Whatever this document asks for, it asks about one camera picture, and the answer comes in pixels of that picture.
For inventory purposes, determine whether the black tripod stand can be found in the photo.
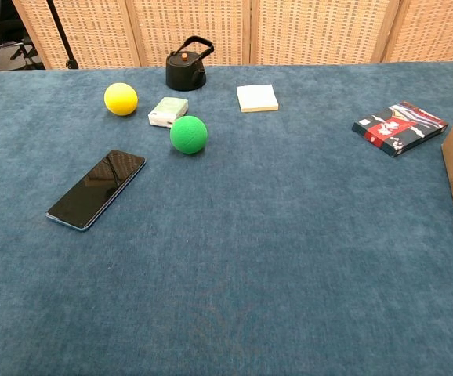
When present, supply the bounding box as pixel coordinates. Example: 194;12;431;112
45;0;80;70

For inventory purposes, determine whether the pale sticky note pad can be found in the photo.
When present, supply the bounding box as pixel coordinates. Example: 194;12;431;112
237;84;280;114

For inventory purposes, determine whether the woven wicker folding screen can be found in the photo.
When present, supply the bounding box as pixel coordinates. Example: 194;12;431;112
12;0;453;71

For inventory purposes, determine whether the black smartphone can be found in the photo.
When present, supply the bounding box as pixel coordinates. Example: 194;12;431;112
45;150;147;232

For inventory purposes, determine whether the red black card pack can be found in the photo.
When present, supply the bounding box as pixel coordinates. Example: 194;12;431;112
351;101;449;158

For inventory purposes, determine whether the yellow foam ball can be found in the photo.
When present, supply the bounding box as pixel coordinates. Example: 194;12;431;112
103;82;139;117

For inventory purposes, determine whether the blue felt table cover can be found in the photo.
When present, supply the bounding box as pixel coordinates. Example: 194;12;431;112
0;60;453;376

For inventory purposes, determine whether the black cast iron teapot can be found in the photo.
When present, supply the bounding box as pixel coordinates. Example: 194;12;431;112
165;35;216;92

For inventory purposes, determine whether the green foam ball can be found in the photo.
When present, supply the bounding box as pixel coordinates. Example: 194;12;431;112
169;115;208;154

